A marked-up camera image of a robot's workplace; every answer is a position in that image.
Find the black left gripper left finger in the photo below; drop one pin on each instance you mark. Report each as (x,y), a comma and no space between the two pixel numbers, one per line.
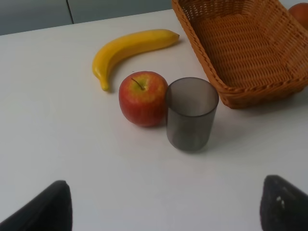
(51,210)

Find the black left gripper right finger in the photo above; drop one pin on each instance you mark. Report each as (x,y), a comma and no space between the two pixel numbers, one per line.
(283,206)

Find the grey translucent plastic cup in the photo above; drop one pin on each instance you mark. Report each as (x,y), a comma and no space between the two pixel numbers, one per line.
(191,105)

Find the brown wicker basket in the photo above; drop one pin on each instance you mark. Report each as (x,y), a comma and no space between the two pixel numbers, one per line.
(252,51)

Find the red yellow apple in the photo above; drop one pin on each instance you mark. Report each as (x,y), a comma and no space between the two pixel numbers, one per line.
(142,98)

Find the yellow banana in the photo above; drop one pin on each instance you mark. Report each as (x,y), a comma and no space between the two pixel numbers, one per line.
(119,49)

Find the red orange peach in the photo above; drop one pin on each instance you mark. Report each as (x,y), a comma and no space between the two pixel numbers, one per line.
(300,13)

